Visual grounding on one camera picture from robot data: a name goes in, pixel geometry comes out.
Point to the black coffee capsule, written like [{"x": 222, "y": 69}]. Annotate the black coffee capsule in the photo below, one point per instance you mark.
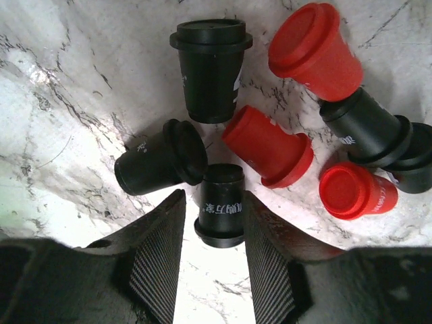
[
  {"x": 372, "y": 135},
  {"x": 411, "y": 173},
  {"x": 211, "y": 54},
  {"x": 220, "y": 220},
  {"x": 175, "y": 155}
]

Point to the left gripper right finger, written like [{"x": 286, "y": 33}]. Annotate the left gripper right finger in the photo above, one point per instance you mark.
[{"x": 296, "y": 278}]

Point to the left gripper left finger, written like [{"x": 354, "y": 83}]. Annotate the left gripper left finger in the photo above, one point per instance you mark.
[{"x": 129, "y": 276}]

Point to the red coffee capsule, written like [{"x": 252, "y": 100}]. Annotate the red coffee capsule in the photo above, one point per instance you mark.
[
  {"x": 349, "y": 191},
  {"x": 278, "y": 157},
  {"x": 309, "y": 48}
]

